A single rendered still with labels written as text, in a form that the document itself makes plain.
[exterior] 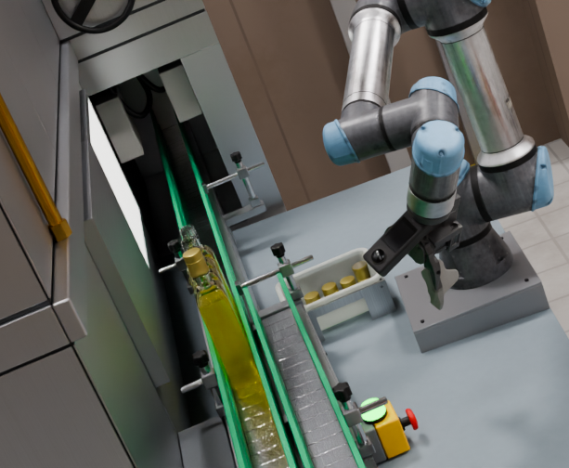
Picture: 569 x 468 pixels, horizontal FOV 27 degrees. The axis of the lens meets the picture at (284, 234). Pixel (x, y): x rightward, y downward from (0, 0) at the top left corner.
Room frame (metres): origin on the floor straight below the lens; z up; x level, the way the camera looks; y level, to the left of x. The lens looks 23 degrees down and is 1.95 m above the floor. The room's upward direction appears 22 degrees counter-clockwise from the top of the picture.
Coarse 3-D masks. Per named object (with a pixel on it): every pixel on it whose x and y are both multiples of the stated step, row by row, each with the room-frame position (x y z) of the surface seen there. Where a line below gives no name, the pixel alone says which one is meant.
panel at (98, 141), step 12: (96, 120) 2.68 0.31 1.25; (96, 132) 2.56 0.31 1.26; (96, 144) 2.44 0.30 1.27; (108, 144) 2.70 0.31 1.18; (108, 156) 2.58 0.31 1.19; (108, 168) 2.46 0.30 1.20; (120, 180) 2.60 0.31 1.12; (120, 192) 2.48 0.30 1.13; (120, 204) 2.37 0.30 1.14; (132, 204) 2.62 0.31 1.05; (132, 216) 2.49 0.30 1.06; (132, 228) 2.38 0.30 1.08; (144, 252) 2.41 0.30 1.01
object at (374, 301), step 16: (368, 288) 2.19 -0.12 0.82; (384, 288) 2.19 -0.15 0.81; (336, 304) 2.19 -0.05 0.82; (352, 304) 2.19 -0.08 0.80; (368, 304) 2.19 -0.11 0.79; (384, 304) 2.19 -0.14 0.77; (320, 320) 2.19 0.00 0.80; (336, 320) 2.19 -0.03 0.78; (352, 320) 2.19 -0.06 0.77; (368, 320) 2.19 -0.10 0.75; (320, 336) 2.19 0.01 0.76
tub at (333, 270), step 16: (336, 256) 2.36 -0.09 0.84; (352, 256) 2.35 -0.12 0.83; (304, 272) 2.35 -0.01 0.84; (320, 272) 2.35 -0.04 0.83; (336, 272) 2.35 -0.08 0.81; (352, 272) 2.35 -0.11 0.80; (288, 288) 2.34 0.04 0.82; (304, 288) 2.34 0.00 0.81; (320, 288) 2.34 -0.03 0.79; (352, 288) 2.19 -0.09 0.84; (304, 304) 2.34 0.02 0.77; (320, 304) 2.19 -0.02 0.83
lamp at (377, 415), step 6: (366, 402) 1.73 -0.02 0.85; (378, 408) 1.71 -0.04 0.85; (384, 408) 1.72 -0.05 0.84; (366, 414) 1.71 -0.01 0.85; (372, 414) 1.71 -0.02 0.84; (378, 414) 1.71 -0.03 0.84; (384, 414) 1.71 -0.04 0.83; (366, 420) 1.71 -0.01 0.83; (372, 420) 1.71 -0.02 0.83; (378, 420) 1.71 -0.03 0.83
